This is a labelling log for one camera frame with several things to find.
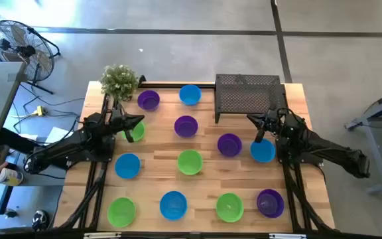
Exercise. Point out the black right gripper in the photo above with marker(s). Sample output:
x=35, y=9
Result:
x=270, y=123

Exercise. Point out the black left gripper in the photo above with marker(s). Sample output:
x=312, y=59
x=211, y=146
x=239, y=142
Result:
x=118, y=121

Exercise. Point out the green plastic mini bowl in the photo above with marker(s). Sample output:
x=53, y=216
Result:
x=139, y=132
x=229, y=207
x=190, y=162
x=121, y=212

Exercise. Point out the blue plastic mini bowl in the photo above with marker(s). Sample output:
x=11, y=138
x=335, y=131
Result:
x=190, y=95
x=127, y=166
x=173, y=206
x=263, y=151

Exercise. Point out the purple plastic mini bowl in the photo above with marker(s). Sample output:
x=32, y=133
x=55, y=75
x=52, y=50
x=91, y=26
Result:
x=270, y=203
x=229, y=145
x=186, y=126
x=148, y=100

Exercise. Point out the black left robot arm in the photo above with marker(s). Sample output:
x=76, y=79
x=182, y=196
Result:
x=61, y=147

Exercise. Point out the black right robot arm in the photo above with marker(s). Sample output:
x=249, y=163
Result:
x=327, y=147

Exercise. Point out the black perforated metal rack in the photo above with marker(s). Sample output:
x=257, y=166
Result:
x=244, y=96

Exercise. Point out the small artificial green plant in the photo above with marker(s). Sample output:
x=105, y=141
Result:
x=119, y=81

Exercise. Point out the white paper sheet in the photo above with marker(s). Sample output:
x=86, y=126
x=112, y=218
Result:
x=58, y=134

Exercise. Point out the yellow power plug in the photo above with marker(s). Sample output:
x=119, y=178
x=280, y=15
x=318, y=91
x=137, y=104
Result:
x=39, y=110

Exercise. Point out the black desk support bar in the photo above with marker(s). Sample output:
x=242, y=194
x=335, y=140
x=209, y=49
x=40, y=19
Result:
x=15, y=139

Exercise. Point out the white label strip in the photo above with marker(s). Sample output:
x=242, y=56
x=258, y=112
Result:
x=102, y=235
x=287, y=236

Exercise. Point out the grey metal table stand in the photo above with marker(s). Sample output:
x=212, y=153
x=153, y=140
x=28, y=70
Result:
x=380, y=166

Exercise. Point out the black floor fan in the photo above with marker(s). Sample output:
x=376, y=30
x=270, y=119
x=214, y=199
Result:
x=22, y=49

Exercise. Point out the white and yellow can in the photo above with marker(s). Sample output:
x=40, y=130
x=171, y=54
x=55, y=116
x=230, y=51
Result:
x=10, y=177

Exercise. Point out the person's shoe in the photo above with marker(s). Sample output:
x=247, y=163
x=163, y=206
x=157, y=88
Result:
x=40, y=219

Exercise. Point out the small black round floor object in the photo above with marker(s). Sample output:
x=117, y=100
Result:
x=11, y=213

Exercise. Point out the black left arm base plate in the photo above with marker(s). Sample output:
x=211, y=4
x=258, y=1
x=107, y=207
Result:
x=108, y=154

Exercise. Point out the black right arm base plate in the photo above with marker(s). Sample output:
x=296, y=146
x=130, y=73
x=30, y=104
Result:
x=282, y=156

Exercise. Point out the black aluminium table frame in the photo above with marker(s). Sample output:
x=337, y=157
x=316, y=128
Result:
x=171, y=85

